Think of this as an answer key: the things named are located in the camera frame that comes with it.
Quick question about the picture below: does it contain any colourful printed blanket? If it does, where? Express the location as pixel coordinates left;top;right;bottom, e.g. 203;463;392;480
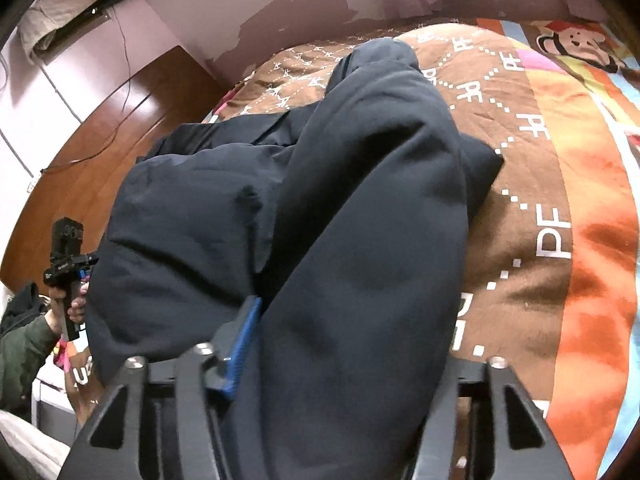
62;17;640;480

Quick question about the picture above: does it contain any person's left hand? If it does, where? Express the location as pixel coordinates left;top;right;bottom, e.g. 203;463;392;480
44;281;92;337

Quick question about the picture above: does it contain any dark cloth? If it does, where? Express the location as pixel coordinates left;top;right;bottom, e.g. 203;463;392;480
0;281;48;336

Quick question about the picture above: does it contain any thin wall cable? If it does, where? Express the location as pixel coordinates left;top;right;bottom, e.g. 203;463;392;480
42;5;133;173

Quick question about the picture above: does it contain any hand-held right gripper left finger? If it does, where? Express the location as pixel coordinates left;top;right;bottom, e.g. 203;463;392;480
57;296;263;480

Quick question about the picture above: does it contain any white cloth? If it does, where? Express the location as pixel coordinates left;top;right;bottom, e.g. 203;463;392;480
0;409;72;480

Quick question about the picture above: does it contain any person's left forearm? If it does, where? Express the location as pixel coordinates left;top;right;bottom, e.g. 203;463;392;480
0;312;63;413

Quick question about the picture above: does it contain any black padded jacket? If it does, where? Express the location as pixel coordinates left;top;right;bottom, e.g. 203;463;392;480
85;37;505;480

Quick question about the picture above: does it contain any beige cloth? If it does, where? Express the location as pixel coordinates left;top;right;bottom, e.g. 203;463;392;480
16;0;152;65

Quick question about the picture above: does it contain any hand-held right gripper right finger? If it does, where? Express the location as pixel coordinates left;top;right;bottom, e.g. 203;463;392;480
407;356;576;480

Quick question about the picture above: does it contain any wooden headboard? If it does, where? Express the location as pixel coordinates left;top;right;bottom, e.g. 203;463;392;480
0;45;232;288

